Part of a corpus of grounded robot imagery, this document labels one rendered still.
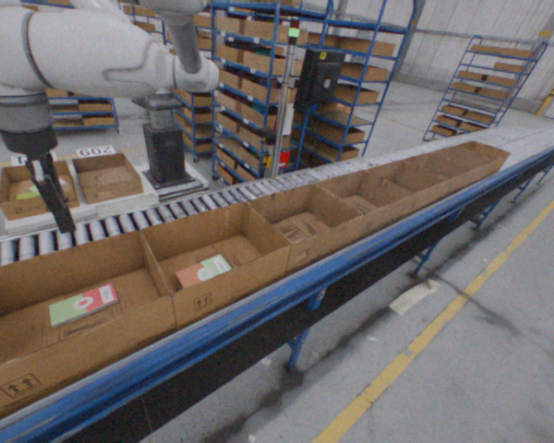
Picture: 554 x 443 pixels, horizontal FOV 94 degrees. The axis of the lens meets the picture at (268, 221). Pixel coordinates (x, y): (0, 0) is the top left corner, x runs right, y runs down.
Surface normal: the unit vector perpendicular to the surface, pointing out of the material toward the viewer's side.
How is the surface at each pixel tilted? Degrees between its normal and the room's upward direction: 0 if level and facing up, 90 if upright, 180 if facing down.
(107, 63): 85
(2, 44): 83
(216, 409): 0
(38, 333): 1
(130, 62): 83
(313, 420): 0
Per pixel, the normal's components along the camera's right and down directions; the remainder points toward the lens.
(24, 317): 0.11, -0.79
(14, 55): 0.15, 0.65
